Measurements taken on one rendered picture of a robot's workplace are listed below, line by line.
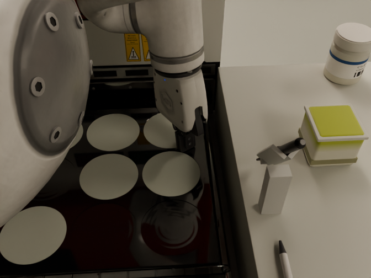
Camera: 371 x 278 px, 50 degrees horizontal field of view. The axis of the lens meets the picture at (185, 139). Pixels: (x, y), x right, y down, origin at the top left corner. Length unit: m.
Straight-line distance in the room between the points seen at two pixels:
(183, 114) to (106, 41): 0.24
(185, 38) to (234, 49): 2.06
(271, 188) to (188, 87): 0.20
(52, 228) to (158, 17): 0.36
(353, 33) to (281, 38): 2.02
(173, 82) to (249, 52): 2.02
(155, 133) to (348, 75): 0.38
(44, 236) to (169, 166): 0.23
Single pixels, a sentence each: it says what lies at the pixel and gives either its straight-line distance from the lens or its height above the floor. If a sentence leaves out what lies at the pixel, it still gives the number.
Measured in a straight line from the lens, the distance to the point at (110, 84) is 0.83.
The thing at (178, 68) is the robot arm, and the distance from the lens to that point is 0.59.
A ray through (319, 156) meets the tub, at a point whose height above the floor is 0.99.
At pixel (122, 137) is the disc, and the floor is 0.90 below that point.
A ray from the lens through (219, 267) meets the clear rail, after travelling 0.60.
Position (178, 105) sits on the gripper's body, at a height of 1.03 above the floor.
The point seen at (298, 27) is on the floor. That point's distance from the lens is 2.94.
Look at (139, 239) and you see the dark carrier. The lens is 0.63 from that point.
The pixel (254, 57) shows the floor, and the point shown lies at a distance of 2.58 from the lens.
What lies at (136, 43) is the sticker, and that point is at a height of 1.03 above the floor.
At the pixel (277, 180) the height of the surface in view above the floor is 1.04.
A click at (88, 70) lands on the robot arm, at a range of 0.16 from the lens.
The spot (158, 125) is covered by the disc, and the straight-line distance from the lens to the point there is 0.78.
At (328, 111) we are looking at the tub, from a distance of 0.65.
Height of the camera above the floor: 1.44
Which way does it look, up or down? 46 degrees down
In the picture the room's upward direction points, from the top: straight up
